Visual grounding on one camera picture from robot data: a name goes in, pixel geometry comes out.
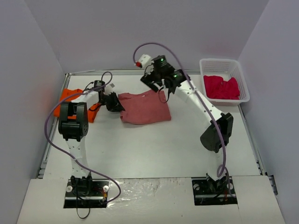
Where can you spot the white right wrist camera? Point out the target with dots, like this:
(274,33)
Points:
(144,61)

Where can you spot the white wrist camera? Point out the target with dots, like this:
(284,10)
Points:
(144,61)
(109,89)

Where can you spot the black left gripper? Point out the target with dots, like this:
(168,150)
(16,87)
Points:
(112,101)

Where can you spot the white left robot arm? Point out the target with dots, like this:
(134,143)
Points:
(73,126)

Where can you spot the pink t shirt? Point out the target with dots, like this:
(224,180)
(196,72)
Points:
(145,108)

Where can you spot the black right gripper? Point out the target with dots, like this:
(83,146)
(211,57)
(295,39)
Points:
(149,80)

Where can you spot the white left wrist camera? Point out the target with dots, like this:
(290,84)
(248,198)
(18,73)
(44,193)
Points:
(109,89)

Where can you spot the magenta t shirt in basket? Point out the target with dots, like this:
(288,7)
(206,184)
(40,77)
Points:
(217,88)

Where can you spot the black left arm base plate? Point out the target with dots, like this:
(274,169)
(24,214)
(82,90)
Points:
(96,197)

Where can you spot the orange folded t shirt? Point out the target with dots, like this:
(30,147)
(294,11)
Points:
(73,97)

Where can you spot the white plastic basket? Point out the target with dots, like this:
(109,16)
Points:
(225,68)

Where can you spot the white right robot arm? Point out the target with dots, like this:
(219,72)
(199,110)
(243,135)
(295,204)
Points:
(216,125)

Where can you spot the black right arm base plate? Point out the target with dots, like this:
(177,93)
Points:
(207,192)

